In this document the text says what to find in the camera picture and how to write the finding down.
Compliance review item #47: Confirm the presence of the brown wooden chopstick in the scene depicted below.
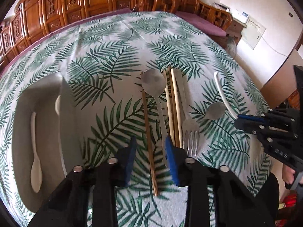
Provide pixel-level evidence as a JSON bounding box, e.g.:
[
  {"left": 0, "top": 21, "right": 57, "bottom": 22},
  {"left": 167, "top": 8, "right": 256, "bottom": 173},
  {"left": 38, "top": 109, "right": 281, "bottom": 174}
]
[{"left": 141, "top": 84, "right": 159, "bottom": 196}]

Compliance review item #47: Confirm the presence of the white plastic fork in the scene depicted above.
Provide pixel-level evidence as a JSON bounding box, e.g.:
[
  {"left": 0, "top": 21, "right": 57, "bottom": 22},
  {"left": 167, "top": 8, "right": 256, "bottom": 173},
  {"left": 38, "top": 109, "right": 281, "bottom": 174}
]
[{"left": 214, "top": 71, "right": 238, "bottom": 119}]

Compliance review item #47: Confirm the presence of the large steel spoon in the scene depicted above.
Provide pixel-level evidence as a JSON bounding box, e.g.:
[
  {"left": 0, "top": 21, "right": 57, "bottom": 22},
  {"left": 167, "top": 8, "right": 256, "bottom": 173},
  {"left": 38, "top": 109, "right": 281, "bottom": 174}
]
[{"left": 141, "top": 69, "right": 169, "bottom": 168}]

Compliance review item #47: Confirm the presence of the light bamboo chopstick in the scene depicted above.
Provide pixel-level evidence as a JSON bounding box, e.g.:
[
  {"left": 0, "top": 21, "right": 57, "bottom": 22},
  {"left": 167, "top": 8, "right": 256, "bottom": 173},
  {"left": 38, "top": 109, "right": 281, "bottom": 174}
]
[{"left": 170, "top": 69, "right": 183, "bottom": 148}]

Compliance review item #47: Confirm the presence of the person's right hand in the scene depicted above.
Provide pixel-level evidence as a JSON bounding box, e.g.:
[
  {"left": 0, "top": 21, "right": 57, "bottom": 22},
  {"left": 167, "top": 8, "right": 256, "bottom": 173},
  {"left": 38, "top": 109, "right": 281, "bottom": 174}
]
[{"left": 282, "top": 165, "right": 295, "bottom": 184}]

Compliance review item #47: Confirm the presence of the grey utensil tray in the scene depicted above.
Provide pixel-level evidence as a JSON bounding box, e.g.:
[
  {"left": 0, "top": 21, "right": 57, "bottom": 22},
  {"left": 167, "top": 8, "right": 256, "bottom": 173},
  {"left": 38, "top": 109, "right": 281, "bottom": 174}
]
[{"left": 12, "top": 72, "right": 84, "bottom": 213}]

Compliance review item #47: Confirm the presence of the small steel spoon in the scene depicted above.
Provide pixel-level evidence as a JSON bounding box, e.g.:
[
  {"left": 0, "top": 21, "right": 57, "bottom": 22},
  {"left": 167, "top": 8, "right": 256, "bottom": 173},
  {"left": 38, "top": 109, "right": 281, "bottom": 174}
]
[{"left": 204, "top": 102, "right": 226, "bottom": 120}]

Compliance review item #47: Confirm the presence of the wooden side table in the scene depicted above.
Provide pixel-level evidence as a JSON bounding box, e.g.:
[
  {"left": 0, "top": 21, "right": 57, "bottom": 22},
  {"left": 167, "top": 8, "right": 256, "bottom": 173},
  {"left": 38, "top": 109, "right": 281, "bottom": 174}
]
[{"left": 226, "top": 18, "right": 247, "bottom": 45}]

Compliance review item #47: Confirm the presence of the white box on table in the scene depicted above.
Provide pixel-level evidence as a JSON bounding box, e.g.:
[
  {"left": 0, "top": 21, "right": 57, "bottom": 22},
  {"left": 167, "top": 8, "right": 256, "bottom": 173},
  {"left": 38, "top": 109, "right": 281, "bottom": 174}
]
[{"left": 230, "top": 8, "right": 249, "bottom": 24}]

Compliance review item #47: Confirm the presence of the patterned bamboo chopstick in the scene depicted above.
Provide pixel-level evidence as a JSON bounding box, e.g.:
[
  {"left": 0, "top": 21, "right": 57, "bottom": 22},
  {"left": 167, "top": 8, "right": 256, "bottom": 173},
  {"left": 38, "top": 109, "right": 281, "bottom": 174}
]
[{"left": 163, "top": 67, "right": 180, "bottom": 147}]

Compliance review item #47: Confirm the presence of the palm leaf print tablecloth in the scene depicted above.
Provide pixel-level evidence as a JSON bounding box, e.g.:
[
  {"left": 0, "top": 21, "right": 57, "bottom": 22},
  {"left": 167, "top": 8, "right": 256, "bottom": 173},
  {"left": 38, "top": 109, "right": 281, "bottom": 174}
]
[{"left": 1, "top": 12, "right": 272, "bottom": 226}]

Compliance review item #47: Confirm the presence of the carved wooden bench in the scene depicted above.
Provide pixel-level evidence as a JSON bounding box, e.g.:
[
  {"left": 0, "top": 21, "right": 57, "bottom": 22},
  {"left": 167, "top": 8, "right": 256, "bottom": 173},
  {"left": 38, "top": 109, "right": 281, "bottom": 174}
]
[{"left": 1, "top": 0, "right": 233, "bottom": 69}]

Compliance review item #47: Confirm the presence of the white wall panel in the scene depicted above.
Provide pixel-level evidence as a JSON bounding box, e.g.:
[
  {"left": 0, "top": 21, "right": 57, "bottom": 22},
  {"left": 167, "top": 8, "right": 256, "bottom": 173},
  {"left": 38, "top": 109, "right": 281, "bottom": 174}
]
[{"left": 241, "top": 17, "right": 266, "bottom": 49}]

